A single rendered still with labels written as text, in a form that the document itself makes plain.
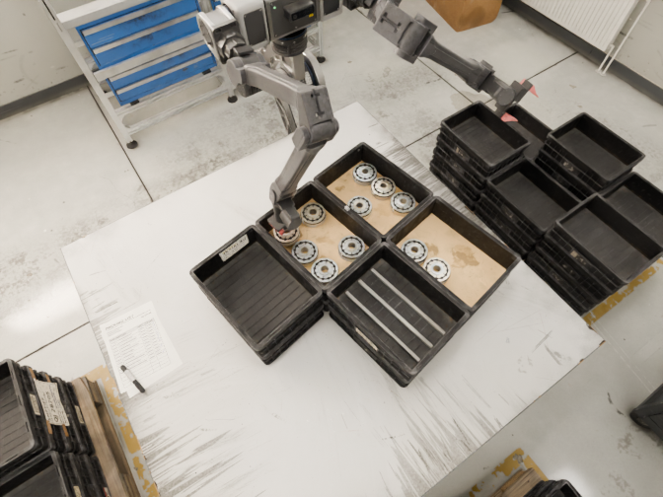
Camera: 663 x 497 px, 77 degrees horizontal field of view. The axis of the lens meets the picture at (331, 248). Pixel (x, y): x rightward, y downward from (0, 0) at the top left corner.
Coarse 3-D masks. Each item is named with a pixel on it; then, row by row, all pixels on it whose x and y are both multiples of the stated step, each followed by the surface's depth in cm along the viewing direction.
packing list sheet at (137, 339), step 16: (144, 304) 167; (112, 320) 164; (128, 320) 164; (144, 320) 164; (112, 336) 161; (128, 336) 161; (144, 336) 160; (160, 336) 160; (112, 352) 158; (128, 352) 158; (144, 352) 157; (160, 352) 157; (176, 352) 157; (128, 368) 155; (144, 368) 154; (160, 368) 154; (128, 384) 152; (144, 384) 152
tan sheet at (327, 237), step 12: (300, 216) 171; (300, 228) 168; (312, 228) 168; (324, 228) 168; (336, 228) 168; (300, 240) 165; (312, 240) 165; (324, 240) 165; (336, 240) 165; (324, 252) 162; (336, 252) 162; (312, 264) 160; (348, 264) 160
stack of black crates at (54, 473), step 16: (32, 464) 160; (48, 464) 166; (64, 464) 164; (80, 464) 174; (96, 464) 186; (16, 480) 160; (32, 480) 166; (48, 480) 165; (64, 480) 157; (80, 480) 166; (96, 480) 177; (0, 496) 162; (16, 496) 163; (32, 496) 163; (48, 496) 163; (64, 496) 154; (80, 496) 161; (96, 496) 171
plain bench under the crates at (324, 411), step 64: (384, 128) 212; (192, 192) 195; (256, 192) 194; (448, 192) 191; (64, 256) 179; (128, 256) 178; (192, 256) 178; (192, 320) 163; (320, 320) 162; (512, 320) 161; (576, 320) 160; (192, 384) 151; (256, 384) 151; (320, 384) 150; (384, 384) 150; (448, 384) 150; (512, 384) 149; (192, 448) 141; (256, 448) 141; (320, 448) 140; (384, 448) 140; (448, 448) 139
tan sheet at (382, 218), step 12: (336, 180) 180; (348, 180) 180; (336, 192) 177; (348, 192) 176; (360, 192) 176; (396, 192) 176; (372, 204) 173; (384, 204) 173; (372, 216) 170; (384, 216) 170; (396, 216) 170; (384, 228) 167
